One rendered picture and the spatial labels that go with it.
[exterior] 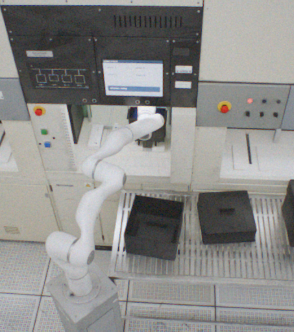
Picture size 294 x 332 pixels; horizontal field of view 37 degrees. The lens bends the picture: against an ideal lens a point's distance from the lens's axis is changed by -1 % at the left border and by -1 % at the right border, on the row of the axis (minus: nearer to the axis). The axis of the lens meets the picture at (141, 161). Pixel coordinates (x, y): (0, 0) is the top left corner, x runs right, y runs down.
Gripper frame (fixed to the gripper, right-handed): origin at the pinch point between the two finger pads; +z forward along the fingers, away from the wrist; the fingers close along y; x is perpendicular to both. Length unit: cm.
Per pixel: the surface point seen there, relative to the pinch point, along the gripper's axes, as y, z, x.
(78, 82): -32, -30, 33
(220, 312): 53, -73, -121
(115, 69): -13, -30, 41
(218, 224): 42, -62, -35
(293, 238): 83, -67, -38
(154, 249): 9, -79, -37
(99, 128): -32.2, 6.8, -31.4
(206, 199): 36, -45, -35
